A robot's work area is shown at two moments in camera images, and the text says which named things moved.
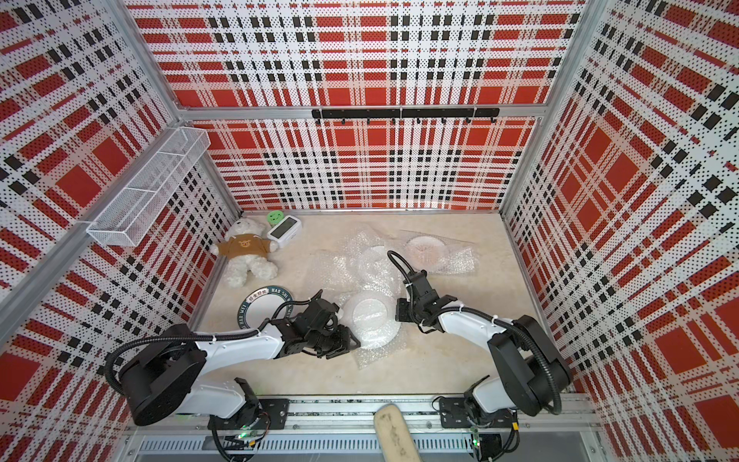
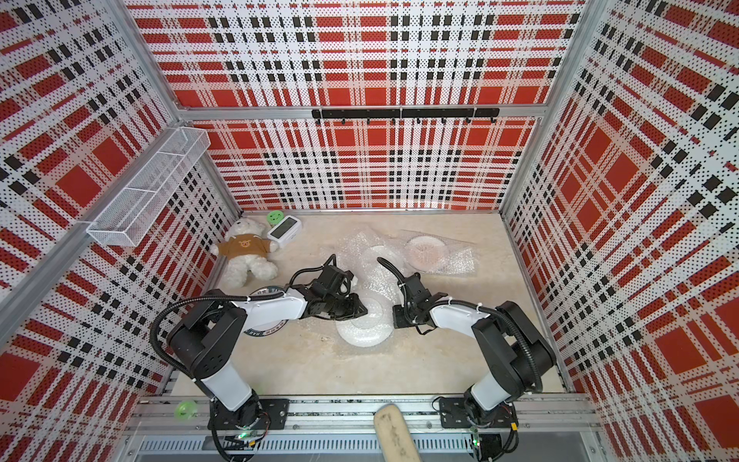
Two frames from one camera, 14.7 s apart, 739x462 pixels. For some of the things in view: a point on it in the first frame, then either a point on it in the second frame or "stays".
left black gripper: [342, 345] to [352, 310]
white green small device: [288, 228] stays
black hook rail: [477, 113] stays
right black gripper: [400, 311] stays
